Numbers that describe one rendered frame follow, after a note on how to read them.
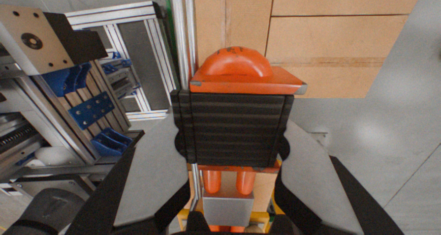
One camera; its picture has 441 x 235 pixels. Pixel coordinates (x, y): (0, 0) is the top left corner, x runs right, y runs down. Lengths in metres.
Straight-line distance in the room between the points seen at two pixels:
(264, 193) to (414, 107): 1.98
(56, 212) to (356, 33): 1.34
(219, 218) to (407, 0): 1.06
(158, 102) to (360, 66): 1.36
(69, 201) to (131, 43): 0.96
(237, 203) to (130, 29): 1.22
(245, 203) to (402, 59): 1.92
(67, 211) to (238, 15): 0.97
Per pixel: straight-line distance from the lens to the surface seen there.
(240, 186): 0.19
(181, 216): 0.56
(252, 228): 0.52
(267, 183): 0.67
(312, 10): 0.85
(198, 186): 0.17
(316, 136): 1.98
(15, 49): 0.54
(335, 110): 1.89
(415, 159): 3.09
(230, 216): 0.23
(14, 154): 0.78
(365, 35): 1.00
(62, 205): 0.75
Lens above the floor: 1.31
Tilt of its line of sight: 60 degrees down
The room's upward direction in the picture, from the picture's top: 177 degrees counter-clockwise
